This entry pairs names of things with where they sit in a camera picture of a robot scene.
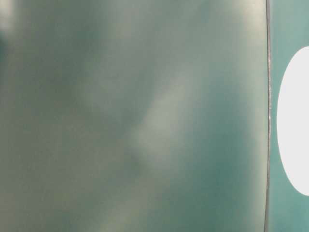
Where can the white round bowl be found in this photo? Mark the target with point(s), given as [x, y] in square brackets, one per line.
[293, 121]

